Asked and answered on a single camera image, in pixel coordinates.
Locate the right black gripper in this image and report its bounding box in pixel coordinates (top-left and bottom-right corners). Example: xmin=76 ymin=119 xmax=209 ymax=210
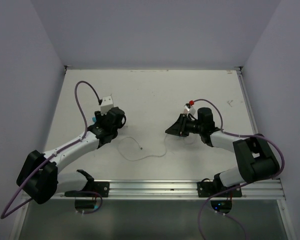
xmin=165 ymin=113 xmax=203 ymax=138

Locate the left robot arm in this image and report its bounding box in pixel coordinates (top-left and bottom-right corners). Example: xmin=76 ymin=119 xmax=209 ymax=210
xmin=16 ymin=107 xmax=127 ymax=204

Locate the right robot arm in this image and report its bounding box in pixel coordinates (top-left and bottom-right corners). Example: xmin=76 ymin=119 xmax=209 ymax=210
xmin=165 ymin=107 xmax=280 ymax=197

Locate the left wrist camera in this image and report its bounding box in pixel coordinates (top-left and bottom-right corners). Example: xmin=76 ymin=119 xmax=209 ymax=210
xmin=98 ymin=95 xmax=114 ymax=115

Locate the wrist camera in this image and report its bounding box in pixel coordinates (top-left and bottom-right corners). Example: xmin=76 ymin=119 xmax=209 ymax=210
xmin=98 ymin=95 xmax=114 ymax=115
xmin=183 ymin=100 xmax=196 ymax=116

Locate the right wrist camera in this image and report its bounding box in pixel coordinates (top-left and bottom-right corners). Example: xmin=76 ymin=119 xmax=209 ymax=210
xmin=183 ymin=100 xmax=196 ymax=116

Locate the white usb cable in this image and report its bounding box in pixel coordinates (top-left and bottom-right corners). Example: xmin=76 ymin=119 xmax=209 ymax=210
xmin=117 ymin=133 xmax=198 ymax=162

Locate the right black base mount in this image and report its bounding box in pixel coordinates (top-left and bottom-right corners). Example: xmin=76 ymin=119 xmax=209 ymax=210
xmin=196 ymin=178 xmax=243 ymax=198

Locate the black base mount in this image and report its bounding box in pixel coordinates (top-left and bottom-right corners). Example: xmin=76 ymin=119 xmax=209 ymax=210
xmin=64 ymin=180 xmax=110 ymax=198
xmin=196 ymin=178 xmax=243 ymax=198

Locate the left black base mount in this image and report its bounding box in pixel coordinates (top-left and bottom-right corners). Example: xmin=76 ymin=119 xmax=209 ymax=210
xmin=64 ymin=180 xmax=110 ymax=198

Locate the aluminium right side rail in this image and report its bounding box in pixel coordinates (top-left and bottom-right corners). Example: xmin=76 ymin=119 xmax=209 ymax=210
xmin=234 ymin=65 xmax=273 ymax=179

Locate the aluminium rail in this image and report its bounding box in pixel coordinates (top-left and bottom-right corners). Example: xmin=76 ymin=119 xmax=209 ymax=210
xmin=22 ymin=177 xmax=285 ymax=200
xmin=234 ymin=65 xmax=273 ymax=179

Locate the aluminium front rail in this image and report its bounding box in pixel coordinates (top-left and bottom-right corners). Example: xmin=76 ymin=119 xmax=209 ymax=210
xmin=22 ymin=177 xmax=285 ymax=200

